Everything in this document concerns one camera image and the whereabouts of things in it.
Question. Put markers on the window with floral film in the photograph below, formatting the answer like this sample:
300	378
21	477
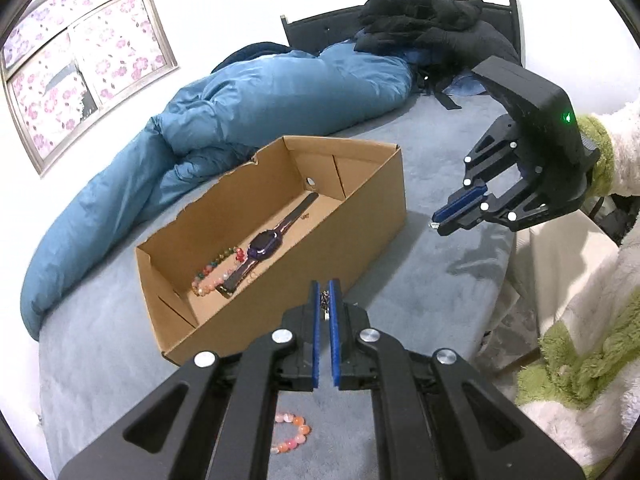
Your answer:
100	50

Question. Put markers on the purple smart watch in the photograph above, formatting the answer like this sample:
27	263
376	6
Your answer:
265	245

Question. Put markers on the beige cloth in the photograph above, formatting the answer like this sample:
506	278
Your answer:
560	260

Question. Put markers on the black clothes pile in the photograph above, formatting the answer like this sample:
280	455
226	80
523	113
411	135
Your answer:
425	15

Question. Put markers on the black headboard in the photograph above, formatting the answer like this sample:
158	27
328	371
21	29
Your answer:
320	30

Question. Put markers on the white green fleece robe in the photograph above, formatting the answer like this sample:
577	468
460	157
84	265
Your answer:
595	360

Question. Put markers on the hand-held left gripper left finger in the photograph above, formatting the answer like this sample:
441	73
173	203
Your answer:
315	345

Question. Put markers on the brown cardboard box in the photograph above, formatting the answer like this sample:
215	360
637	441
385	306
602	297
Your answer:
370	200

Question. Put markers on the blue duvet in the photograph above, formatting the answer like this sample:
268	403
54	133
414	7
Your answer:
250	105

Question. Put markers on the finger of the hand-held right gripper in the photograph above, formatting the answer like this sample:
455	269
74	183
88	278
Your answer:
505	207
462	202

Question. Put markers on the grey bed sheet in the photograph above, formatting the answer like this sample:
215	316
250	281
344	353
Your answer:
440	285

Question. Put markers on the person's right forearm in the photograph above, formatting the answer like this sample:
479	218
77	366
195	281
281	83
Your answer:
617	150

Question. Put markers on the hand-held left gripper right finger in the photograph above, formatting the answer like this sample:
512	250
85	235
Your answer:
335	345

